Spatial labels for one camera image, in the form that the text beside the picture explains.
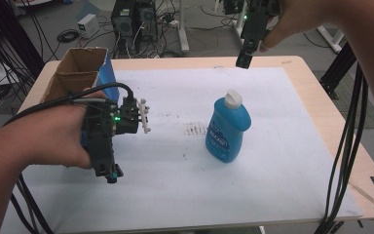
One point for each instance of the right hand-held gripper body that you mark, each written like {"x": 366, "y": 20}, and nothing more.
{"x": 256, "y": 22}

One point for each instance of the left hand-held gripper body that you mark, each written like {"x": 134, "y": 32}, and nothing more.
{"x": 102, "y": 143}

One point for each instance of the blue detergent bottle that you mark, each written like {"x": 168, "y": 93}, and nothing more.
{"x": 227, "y": 130}

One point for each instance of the cardboard box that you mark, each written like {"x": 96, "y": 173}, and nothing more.
{"x": 78, "y": 71}

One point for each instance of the person's right hand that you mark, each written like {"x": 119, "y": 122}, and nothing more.
{"x": 298, "y": 16}

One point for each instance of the person's left hand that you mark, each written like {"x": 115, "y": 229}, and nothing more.
{"x": 56, "y": 136}

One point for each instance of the white metal stand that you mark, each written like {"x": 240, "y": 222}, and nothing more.
{"x": 329, "y": 37}
{"x": 183, "y": 29}

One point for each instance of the black metal stand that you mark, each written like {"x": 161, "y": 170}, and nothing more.
{"x": 339, "y": 68}

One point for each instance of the black computer tower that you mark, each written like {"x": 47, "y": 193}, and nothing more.
{"x": 122, "y": 19}
{"x": 146, "y": 19}

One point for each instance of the small white device box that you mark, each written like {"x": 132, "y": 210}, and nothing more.
{"x": 88, "y": 26}

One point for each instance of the white foam mat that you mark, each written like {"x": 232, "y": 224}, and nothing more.
{"x": 240, "y": 188}

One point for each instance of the black metal frame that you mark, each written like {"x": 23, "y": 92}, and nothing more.
{"x": 13, "y": 35}

